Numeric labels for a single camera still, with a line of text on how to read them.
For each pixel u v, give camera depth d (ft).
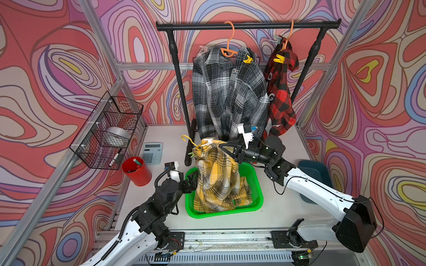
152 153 3.33
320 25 1.89
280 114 2.10
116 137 2.31
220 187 2.31
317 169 3.15
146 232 1.64
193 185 2.14
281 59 1.93
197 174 2.31
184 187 2.10
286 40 2.63
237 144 1.98
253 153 1.95
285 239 2.39
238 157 1.92
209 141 2.13
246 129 1.87
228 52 2.12
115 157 2.37
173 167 2.10
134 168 2.70
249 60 1.90
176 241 2.39
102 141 2.40
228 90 2.34
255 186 2.67
